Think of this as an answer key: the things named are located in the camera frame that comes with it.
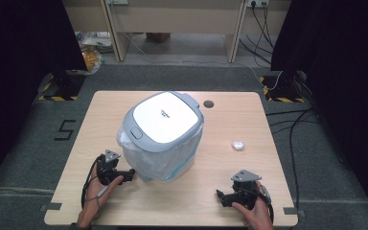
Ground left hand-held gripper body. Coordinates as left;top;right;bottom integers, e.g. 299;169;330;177
95;149;125;187

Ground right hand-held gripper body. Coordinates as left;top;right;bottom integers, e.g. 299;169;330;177
230;169;264;211

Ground white plastic trash bag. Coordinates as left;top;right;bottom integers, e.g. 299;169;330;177
116;122;204;183

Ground grey white lidded trash can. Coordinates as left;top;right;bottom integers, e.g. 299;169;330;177
122;91;205;182

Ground person's right hand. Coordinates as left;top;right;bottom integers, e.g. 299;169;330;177
231;180;275;230

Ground person's left hand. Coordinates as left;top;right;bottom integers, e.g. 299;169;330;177
76;162;125;229

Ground yellow black hazard tape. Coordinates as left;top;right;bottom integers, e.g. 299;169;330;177
37;74;80;103
259;76;307;104

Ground black stand base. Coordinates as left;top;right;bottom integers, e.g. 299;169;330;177
49;68;86;98
263;70;305;100

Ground clear plastic bags with clutter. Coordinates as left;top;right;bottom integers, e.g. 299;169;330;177
74;30;113;77

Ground black curtain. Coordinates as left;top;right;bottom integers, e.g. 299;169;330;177
0;0;88;195
270;0;368;226

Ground beige wooden desk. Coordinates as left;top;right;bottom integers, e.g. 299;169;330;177
61;0;292;64

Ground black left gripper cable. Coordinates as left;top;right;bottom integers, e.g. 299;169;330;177
80;153;105;211

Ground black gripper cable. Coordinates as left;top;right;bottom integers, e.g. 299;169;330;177
254;182;275;223
80;153;105;211

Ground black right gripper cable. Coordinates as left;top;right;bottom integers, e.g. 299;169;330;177
254;182;275;223

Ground black floor cables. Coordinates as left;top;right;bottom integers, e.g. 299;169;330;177
264;106;321;207

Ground black wall socket cables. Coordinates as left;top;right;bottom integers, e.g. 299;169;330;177
239;2;275;65

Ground white wall socket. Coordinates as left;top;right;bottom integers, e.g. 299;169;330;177
245;0;270;9

